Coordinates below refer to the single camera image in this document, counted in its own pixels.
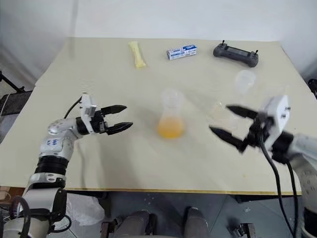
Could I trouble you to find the black mesh bag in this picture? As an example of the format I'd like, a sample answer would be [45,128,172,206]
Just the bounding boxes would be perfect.
[0,90,33,115]

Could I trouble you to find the black tripod leg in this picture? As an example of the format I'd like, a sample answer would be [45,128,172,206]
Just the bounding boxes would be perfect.
[0,70,26,93]

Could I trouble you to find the brown cardboard box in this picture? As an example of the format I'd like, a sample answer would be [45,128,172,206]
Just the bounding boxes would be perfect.
[0,187,26,200]

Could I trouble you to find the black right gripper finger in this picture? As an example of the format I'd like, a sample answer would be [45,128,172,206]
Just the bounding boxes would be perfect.
[209,126,249,156]
[225,105,260,120]

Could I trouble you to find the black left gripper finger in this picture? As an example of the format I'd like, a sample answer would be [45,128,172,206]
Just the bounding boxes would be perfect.
[106,121,134,136]
[101,104,128,117]

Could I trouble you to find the tangled floor cables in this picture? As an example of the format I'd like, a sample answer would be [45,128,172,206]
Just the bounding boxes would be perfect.
[0,209,13,225]

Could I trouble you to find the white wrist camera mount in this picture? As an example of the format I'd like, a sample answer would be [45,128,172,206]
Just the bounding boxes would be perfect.
[79,92,98,134]
[257,95,291,147]

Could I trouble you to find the grey remote controller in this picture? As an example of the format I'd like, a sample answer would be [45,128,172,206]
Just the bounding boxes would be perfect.
[212,40,260,68]

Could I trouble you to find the blue and white carton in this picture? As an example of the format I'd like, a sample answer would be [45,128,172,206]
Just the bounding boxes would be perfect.
[166,44,198,61]

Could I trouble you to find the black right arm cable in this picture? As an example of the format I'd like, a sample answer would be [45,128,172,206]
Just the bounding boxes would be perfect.
[260,145,298,238]
[287,161,299,238]

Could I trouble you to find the dark grey rounded shape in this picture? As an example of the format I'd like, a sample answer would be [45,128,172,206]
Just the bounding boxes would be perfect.
[184,206,211,238]
[115,210,152,238]

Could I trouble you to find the black equipment piece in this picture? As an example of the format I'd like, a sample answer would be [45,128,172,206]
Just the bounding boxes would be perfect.
[308,78,317,100]

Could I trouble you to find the yellow snack packet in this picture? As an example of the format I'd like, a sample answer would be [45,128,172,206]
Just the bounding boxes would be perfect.
[128,40,148,70]

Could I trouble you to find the rusty metal table foot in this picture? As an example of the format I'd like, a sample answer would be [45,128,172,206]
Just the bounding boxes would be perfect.
[228,222,256,238]
[101,217,117,238]

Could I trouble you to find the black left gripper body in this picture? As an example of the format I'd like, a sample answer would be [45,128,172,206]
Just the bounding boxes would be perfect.
[90,110,110,135]

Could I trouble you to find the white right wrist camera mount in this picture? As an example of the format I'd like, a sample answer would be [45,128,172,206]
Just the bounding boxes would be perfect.
[257,95,291,147]

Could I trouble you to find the white plastic bag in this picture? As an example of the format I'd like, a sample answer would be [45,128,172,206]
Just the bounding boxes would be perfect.
[65,195,105,227]

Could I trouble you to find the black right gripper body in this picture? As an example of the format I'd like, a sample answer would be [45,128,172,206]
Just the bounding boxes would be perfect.
[244,111,275,149]

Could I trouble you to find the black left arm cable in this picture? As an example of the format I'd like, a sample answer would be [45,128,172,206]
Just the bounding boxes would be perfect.
[63,97,83,119]

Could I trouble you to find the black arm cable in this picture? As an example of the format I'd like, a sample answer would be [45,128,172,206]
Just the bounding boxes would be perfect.
[63,97,83,119]
[287,161,299,238]
[260,145,298,238]

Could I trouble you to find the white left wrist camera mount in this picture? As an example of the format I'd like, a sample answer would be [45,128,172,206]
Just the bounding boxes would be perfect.
[79,92,98,134]

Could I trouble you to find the clear plastic tube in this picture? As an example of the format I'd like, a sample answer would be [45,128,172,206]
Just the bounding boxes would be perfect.
[158,88,186,140]

